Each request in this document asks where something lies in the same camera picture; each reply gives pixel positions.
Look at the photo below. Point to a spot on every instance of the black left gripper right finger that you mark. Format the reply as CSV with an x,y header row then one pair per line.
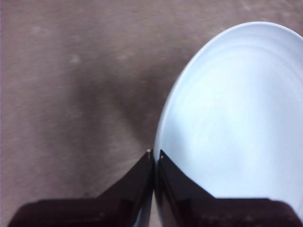
x,y
201,210

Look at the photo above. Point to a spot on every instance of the blue round plate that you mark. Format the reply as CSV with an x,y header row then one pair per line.
x,y
236,118

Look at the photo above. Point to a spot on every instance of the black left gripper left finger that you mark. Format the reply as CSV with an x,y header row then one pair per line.
x,y
106,210

